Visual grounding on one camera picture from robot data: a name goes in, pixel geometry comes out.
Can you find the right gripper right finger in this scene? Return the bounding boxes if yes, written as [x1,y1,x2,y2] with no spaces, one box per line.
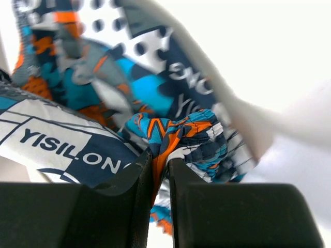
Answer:
[169,159,323,247]

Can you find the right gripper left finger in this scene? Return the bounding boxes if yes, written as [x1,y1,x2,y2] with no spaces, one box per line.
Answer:
[1,149,153,247]

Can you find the colourful patterned shorts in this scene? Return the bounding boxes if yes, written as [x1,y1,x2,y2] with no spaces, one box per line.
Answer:
[1,1,256,235]

